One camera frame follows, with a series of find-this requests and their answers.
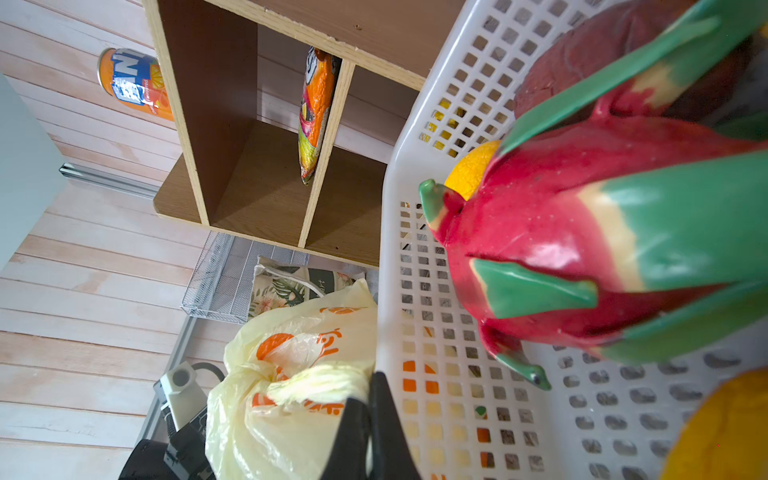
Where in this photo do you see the orange Fanta can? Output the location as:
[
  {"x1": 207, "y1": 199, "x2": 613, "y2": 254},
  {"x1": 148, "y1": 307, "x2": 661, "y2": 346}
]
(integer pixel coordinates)
[{"x1": 97, "y1": 48, "x2": 174, "y2": 121}]

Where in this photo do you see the orange snack bag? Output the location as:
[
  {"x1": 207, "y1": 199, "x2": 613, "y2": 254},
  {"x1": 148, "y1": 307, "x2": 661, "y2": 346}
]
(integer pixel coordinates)
[{"x1": 298, "y1": 47, "x2": 341, "y2": 185}]

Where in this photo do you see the white plastic fruit basket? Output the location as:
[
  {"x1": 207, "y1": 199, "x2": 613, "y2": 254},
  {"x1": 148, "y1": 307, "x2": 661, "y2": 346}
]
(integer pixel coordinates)
[{"x1": 377, "y1": 1, "x2": 767, "y2": 479}]

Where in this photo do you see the yellow plastic grocery bag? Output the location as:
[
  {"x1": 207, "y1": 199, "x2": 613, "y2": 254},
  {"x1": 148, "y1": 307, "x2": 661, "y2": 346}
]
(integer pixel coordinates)
[{"x1": 205, "y1": 280, "x2": 377, "y2": 479}]

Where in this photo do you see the yellow lemon toy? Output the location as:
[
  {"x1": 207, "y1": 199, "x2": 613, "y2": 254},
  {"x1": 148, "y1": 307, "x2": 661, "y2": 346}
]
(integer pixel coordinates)
[{"x1": 444, "y1": 140, "x2": 501, "y2": 200}]

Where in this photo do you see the pink dragon fruit toy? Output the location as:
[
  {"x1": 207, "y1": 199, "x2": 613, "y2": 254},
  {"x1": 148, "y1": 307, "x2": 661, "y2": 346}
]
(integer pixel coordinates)
[{"x1": 419, "y1": 1, "x2": 767, "y2": 389}]

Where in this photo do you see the white wire mesh shelf rack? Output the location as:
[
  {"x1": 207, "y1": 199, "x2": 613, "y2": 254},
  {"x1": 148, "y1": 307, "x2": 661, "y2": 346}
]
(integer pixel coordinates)
[{"x1": 181, "y1": 232, "x2": 309, "y2": 324}]

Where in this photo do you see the floral canvas tote bag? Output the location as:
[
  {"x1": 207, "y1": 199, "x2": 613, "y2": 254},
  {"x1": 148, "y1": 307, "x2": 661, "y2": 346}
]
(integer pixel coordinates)
[{"x1": 247, "y1": 257, "x2": 364, "y2": 320}]

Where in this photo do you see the wooden shelf unit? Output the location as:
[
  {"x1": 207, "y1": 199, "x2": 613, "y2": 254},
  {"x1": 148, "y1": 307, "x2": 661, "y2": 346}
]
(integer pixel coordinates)
[{"x1": 144, "y1": 1, "x2": 462, "y2": 267}]

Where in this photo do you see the dark red mangosteen toy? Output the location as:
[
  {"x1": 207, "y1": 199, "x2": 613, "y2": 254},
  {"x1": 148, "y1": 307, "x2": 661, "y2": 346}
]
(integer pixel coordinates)
[{"x1": 514, "y1": 1, "x2": 754, "y2": 121}]

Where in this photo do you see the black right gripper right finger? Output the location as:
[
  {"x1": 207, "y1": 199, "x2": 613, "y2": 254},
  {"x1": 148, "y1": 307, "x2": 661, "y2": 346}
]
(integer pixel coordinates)
[{"x1": 369, "y1": 372, "x2": 422, "y2": 480}]

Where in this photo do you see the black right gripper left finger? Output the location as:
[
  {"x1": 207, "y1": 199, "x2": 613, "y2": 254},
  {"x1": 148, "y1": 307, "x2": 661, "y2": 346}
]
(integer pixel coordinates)
[{"x1": 320, "y1": 398, "x2": 370, "y2": 480}]

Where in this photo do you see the orange carrot corn toy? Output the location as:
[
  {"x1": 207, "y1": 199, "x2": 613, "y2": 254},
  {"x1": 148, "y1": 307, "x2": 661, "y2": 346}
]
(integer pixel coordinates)
[{"x1": 661, "y1": 368, "x2": 767, "y2": 479}]

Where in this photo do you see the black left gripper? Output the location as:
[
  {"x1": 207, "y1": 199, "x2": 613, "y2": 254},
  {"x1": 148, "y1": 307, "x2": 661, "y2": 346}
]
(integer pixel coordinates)
[{"x1": 119, "y1": 408, "x2": 216, "y2": 480}]

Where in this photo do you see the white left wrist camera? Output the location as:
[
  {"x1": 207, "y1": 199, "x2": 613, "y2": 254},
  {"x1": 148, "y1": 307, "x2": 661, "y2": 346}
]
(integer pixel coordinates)
[{"x1": 153, "y1": 361, "x2": 207, "y2": 436}]

